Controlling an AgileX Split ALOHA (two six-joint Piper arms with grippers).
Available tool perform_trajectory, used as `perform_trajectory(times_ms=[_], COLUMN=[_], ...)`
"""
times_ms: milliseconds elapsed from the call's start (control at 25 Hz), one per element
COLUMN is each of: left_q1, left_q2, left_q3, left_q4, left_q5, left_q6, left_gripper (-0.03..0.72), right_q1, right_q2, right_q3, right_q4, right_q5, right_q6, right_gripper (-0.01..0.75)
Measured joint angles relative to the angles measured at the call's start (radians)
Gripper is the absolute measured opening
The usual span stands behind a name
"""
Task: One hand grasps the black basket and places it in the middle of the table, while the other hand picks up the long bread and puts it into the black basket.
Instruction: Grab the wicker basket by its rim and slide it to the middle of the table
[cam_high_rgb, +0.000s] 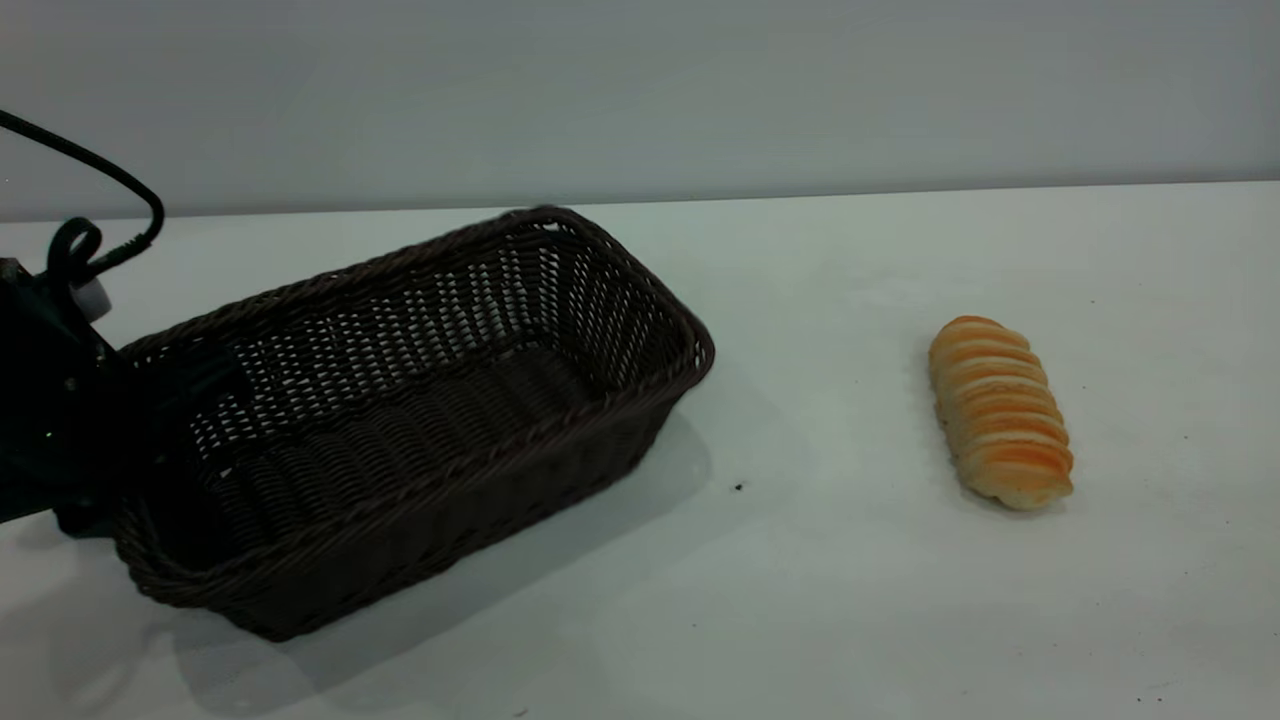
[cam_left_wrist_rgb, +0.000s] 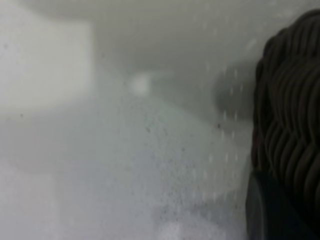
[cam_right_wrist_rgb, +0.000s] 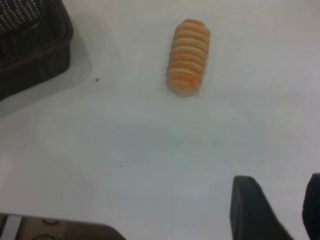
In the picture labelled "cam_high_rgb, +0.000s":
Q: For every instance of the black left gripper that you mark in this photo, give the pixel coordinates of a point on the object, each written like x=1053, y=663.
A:
x=55, y=410

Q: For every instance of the dark brown woven basket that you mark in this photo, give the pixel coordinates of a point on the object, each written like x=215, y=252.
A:
x=450, y=405

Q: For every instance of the orange striped bread loaf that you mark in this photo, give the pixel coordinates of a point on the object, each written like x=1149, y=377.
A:
x=1000, y=415

